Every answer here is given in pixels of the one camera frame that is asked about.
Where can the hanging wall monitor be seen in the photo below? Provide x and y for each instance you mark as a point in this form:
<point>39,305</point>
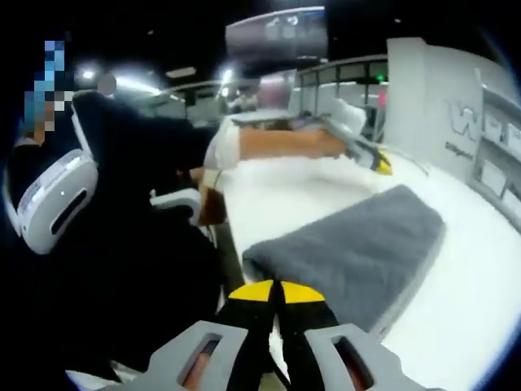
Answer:
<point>277,32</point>

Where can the pink tag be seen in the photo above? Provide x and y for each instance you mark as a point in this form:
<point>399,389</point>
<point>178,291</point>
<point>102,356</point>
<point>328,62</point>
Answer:
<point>382,97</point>

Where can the brown panel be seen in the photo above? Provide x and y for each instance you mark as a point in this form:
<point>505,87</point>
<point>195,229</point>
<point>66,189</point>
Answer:
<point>213,203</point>

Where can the white office chair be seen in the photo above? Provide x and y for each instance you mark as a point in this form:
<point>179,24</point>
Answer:
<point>175,199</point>

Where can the white chest device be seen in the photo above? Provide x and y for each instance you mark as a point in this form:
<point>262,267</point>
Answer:
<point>49,203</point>

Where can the grey towel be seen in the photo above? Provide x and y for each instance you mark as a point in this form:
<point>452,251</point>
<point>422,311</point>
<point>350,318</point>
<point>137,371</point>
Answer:
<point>358,244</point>

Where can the group of white storage boxes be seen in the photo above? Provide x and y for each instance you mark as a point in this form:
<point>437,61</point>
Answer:
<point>492,175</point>

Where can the person's left hand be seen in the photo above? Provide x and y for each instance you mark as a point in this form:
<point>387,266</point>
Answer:
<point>331,144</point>

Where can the grey metal shelving rack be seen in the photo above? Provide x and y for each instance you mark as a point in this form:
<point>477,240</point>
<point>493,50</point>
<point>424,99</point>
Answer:
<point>477,122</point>

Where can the person's dark clothed torso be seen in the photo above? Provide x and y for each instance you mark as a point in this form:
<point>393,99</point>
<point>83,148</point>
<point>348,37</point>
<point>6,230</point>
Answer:
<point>122,285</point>

